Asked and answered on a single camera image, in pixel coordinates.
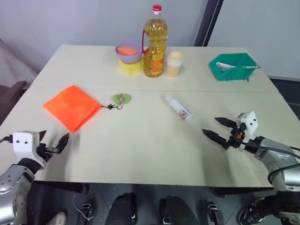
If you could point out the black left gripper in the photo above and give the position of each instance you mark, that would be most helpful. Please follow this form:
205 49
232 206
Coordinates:
44 150

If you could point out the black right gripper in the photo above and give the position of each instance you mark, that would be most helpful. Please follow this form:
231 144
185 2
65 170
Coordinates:
236 136

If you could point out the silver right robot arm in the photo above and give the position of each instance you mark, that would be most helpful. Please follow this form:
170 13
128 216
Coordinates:
279 159

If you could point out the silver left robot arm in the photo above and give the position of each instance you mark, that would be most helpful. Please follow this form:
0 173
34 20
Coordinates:
10 187

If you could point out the white spray bottle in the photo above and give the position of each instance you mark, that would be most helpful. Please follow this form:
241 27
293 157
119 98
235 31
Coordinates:
179 110

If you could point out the white tube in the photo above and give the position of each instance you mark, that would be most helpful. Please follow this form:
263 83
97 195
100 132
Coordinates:
225 66

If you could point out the green plastic bin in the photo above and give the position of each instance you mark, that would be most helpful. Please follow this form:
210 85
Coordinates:
233 66

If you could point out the dark brown chair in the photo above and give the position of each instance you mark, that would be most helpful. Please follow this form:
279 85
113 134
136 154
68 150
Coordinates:
10 90

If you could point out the cream plastic cup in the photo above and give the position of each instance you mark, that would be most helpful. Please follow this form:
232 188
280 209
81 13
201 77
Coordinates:
174 64

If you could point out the white shoe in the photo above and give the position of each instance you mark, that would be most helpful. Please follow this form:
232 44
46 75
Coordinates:
57 218

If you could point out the dark rounded robot foot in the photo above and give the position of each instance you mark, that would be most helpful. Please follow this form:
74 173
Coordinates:
122 208
175 209

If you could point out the yellow sponge block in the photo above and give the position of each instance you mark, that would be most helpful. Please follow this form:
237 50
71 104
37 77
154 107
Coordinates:
131 66

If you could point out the cooking oil bottle red cap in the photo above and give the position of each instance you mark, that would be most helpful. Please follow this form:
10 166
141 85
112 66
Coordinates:
155 44

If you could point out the purple plastic bowl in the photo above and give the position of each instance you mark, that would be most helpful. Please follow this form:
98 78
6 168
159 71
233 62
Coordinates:
128 56

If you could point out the orange sponge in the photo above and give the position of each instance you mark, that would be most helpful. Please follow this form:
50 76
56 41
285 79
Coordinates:
127 50

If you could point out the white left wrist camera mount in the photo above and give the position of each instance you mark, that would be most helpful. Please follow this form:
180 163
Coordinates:
24 143

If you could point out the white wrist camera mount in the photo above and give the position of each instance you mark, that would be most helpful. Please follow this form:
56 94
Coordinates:
24 143
249 122

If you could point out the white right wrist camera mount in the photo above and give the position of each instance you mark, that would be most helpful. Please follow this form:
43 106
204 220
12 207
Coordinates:
249 122

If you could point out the dark vertical wall panel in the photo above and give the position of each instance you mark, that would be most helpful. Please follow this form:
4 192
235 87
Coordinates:
207 22

